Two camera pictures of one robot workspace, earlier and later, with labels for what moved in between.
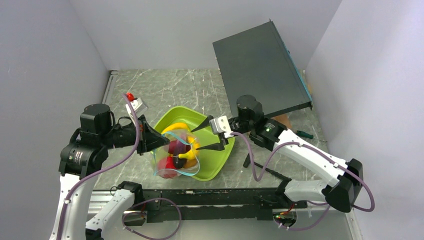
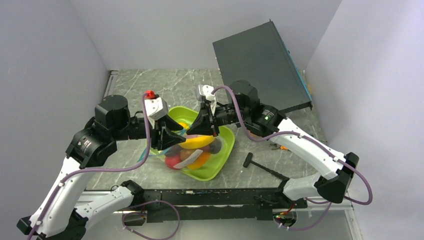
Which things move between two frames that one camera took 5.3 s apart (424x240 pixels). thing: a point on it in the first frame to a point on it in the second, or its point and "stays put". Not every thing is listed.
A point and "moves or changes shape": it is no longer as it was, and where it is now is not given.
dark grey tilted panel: (254, 62) stays put
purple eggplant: (179, 163) to (174, 150)
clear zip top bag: (178, 157) moves or changes shape
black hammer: (285, 180) stays put
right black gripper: (216, 146) to (206, 123)
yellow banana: (193, 152) to (197, 141)
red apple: (166, 168) moves or changes shape
